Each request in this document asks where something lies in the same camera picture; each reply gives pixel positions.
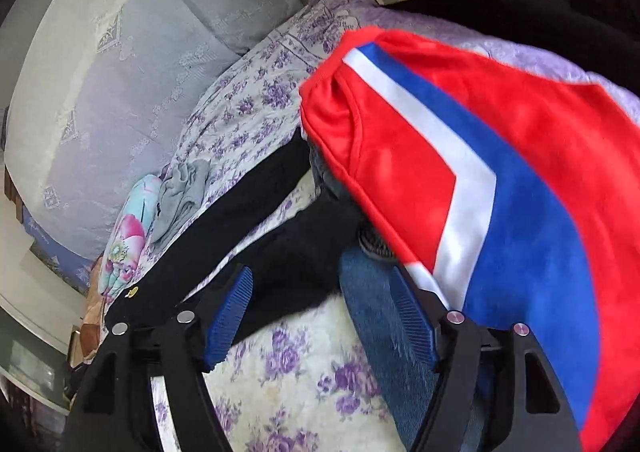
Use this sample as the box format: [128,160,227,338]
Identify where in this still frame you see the blue denim jeans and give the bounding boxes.
[317,220,437,448]

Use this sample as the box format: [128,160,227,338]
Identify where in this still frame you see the blue patterned pillow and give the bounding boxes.
[22,206,93,295]

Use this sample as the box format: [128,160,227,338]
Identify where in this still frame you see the folded teal pink floral blanket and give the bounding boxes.
[99,174,162,301]

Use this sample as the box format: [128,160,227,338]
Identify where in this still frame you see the black pants with smiley patch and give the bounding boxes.
[104,134,364,342]

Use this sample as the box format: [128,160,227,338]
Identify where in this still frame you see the lavender lace headboard cover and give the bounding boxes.
[4,0,309,259]

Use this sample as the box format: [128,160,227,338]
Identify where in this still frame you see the brown gold pillow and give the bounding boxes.
[70,257,104,368]

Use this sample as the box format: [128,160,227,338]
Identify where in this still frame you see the grey folded garment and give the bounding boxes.
[150,159,210,246]

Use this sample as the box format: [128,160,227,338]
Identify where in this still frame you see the red blue white garment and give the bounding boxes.
[300,27,639,451]

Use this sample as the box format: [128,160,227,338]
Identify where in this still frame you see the window with white frame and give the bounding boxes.
[0,309,70,415]

